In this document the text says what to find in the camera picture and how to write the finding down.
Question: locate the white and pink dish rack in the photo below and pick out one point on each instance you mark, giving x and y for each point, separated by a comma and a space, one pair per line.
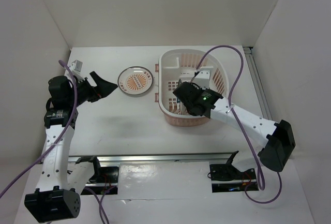
181, 64

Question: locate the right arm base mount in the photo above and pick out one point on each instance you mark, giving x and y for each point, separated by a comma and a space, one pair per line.
226, 178

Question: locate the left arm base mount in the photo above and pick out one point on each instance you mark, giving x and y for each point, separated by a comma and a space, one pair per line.
105, 182

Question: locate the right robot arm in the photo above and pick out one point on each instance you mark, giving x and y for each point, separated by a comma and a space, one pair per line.
276, 140

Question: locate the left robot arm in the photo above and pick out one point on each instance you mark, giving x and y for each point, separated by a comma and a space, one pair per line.
57, 194

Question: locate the aluminium side rail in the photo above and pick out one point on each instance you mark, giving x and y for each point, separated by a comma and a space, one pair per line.
257, 83

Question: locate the plate with orange sunburst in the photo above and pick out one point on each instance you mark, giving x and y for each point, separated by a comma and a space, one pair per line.
135, 81

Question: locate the aluminium front rail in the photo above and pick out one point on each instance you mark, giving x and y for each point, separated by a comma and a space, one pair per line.
163, 157

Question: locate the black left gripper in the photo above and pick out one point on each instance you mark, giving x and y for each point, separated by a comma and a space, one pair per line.
102, 89

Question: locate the plate with red characters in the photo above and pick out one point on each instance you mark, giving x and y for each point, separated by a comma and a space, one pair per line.
183, 109

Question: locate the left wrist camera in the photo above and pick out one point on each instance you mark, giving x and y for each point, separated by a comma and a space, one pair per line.
76, 66

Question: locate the plate with dark blue rim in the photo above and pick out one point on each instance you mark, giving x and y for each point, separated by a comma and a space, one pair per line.
179, 105

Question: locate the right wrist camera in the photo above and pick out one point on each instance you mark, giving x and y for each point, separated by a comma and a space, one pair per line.
202, 78

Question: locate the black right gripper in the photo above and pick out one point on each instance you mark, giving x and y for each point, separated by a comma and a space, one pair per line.
195, 86

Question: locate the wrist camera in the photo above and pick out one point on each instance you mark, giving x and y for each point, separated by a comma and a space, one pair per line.
202, 78
76, 66

